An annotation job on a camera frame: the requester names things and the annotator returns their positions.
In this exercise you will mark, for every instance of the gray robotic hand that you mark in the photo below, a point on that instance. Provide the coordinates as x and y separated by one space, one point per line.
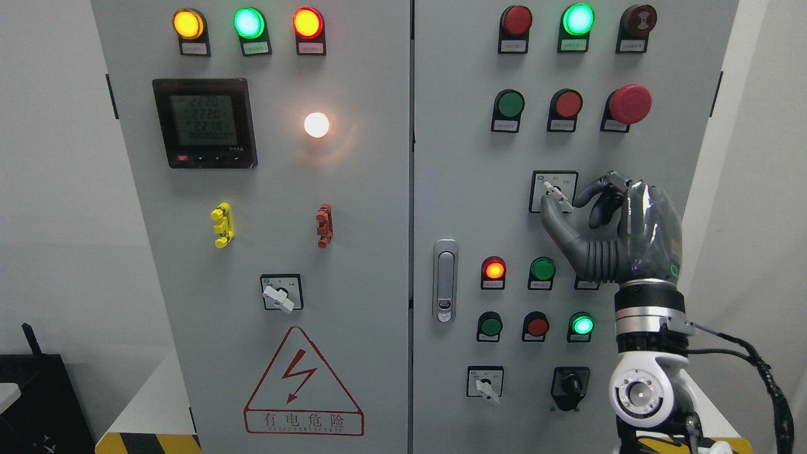
648 241

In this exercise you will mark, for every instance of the gray rotary switch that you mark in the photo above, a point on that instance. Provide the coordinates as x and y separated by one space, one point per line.
560 185
485 382

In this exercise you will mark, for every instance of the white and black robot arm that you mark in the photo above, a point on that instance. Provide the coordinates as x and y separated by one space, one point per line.
647 390

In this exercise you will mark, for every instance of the green unlit indicator middle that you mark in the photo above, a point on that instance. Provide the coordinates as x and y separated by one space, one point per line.
541 274

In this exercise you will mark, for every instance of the green lit indicator lower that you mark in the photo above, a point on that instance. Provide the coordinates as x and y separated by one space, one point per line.
580 328

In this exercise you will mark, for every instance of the green lit indicator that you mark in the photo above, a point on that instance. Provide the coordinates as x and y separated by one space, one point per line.
574 29
580 328

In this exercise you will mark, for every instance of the red emergency stop button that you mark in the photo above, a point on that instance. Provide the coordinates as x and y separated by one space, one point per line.
625 106

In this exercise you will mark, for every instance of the red push button lower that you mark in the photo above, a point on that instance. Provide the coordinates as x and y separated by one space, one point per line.
535 327

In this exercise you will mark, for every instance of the red push button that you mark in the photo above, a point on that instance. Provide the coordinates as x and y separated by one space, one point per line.
535 327
565 106

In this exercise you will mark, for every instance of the red lit indicator middle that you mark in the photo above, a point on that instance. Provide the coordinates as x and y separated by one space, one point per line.
493 273

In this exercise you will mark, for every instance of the red push button upper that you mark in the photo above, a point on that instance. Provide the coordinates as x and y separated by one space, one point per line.
565 106

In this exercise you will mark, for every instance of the green push button lower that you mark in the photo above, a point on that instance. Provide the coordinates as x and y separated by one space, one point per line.
489 327

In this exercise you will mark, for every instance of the green push button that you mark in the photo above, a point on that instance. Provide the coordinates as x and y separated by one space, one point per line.
507 109
489 327

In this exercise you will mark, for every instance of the green push button upper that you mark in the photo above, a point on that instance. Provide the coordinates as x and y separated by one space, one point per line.
507 109

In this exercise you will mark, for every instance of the dark red buzzer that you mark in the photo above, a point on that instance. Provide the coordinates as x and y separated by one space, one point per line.
636 23

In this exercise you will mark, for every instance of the green lit indicator top right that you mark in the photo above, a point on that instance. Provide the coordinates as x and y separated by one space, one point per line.
574 29

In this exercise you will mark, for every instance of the dark red indicator top right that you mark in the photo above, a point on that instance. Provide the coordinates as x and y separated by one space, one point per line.
514 30

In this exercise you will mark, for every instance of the gray electrical cabinet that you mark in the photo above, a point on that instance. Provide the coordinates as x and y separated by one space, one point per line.
409 88

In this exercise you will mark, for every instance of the red terminal clip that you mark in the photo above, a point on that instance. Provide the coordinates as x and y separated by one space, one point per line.
325 227

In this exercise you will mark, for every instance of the white glowing indicator light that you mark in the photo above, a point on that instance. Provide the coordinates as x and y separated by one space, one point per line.
316 124

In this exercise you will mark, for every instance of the red electric hazard warning sticker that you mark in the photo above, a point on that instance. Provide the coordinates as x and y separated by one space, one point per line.
299 393

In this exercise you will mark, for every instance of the red indicator light top left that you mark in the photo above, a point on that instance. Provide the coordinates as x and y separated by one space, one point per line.
309 30

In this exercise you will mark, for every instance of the yellow terminal clip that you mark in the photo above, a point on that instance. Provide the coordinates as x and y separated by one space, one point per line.
222 217

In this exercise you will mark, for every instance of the green indicator light top left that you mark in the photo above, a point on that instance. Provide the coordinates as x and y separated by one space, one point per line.
250 26

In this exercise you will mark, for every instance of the black digital power meter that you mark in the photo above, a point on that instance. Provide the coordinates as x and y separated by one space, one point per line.
206 123

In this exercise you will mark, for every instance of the yellow indicator light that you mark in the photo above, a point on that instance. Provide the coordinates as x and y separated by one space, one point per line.
191 27

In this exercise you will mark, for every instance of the black box with antenna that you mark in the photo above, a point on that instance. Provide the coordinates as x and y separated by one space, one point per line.
47 417

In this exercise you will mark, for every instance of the black selector switch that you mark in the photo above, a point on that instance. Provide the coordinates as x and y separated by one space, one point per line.
569 387

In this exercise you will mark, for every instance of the silver door latch handle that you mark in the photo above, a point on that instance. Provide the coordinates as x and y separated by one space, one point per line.
445 253

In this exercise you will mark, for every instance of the gray rotary switch left door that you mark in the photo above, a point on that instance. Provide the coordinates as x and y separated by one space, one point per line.
282 292

